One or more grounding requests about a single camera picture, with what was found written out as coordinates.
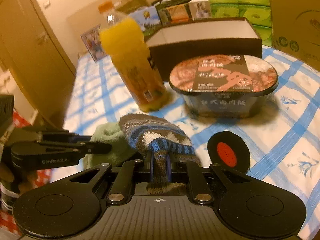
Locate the wooden wardrobe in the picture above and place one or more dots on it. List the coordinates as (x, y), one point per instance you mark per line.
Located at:
(30, 42)

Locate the green tissue multipack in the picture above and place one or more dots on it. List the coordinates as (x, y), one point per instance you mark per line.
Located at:
(240, 7)

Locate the brown cardboard box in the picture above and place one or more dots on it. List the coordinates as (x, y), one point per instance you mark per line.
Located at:
(132, 2)

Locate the red patterned cloth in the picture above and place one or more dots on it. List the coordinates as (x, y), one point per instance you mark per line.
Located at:
(7, 221)

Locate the white wall switch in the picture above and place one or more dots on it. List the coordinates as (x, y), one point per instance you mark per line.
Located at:
(46, 5)

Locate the person's left hand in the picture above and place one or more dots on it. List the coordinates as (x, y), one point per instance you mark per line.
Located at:
(6, 172)

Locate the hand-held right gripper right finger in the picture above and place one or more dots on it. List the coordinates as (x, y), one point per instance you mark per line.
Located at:
(169, 166)

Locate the large cardboard box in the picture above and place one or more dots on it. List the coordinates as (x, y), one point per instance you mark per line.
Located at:
(295, 17)

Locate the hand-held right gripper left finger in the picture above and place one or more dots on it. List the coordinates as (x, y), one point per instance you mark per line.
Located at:
(151, 165)

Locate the black round pad red centre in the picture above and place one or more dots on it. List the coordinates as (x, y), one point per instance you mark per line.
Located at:
(226, 153)

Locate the brown box with white inside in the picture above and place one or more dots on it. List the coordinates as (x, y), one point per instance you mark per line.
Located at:
(200, 47)

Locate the orange juice bottle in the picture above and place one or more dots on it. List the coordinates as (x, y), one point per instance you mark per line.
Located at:
(132, 62)

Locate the green towel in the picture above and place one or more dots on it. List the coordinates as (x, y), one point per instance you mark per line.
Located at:
(110, 135)

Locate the blue checked sheet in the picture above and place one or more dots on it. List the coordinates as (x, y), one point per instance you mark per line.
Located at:
(287, 130)

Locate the white product box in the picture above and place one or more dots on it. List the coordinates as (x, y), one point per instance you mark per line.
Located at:
(200, 8)

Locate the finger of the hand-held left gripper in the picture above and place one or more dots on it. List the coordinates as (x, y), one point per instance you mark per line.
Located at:
(80, 138)
(100, 148)

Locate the milk carton with cow print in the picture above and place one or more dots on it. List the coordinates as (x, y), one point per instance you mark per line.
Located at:
(147, 17)

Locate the black instant meal bowl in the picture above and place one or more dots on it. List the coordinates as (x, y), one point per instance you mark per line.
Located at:
(220, 80)

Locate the blue milk carton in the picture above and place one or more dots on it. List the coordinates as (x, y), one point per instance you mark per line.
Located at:
(92, 42)

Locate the striped knitted sock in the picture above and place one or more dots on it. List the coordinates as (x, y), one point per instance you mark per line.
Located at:
(160, 135)

